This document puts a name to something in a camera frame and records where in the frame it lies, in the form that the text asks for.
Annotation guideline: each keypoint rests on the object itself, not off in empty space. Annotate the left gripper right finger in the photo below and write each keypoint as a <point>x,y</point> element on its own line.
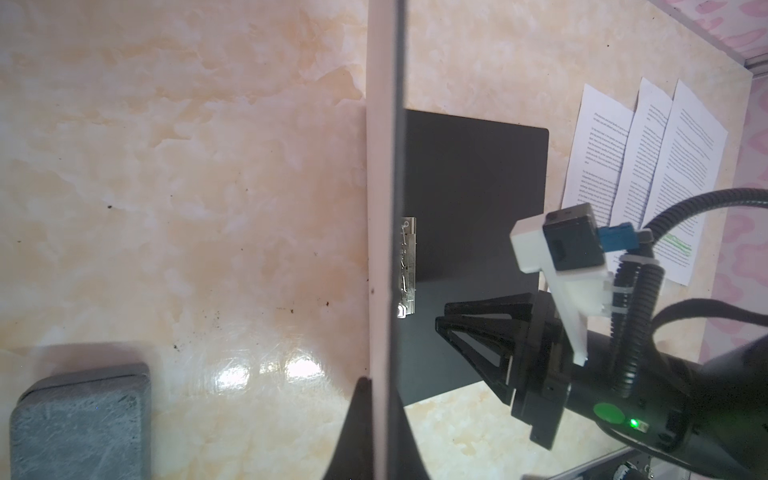
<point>405,462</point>

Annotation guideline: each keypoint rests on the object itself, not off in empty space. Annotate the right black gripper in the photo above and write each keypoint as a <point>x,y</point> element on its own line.
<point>518,347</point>

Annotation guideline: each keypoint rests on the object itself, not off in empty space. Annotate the white black file folder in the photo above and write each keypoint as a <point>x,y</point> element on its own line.
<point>465,181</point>

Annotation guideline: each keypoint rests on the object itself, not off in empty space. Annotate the grey whiteboard eraser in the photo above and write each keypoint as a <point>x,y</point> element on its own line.
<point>92,424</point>

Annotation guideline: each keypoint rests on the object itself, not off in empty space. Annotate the metal folder clip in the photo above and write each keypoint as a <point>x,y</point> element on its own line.
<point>407,275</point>

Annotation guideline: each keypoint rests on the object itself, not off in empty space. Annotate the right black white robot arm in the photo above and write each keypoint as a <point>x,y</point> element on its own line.
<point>710,419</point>

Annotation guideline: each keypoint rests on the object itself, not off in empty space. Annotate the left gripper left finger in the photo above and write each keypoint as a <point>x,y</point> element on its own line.
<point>353,457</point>

